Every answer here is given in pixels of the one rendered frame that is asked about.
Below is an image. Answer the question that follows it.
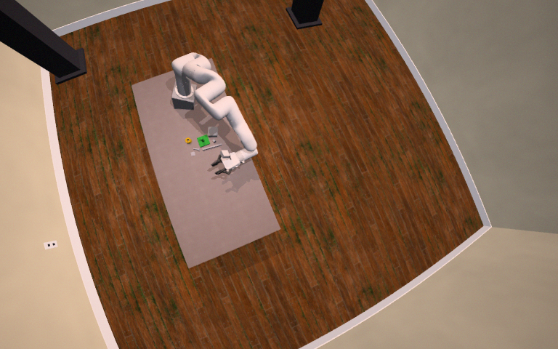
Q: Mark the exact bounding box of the green flat plate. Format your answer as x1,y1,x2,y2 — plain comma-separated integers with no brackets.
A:
197,135,210,148

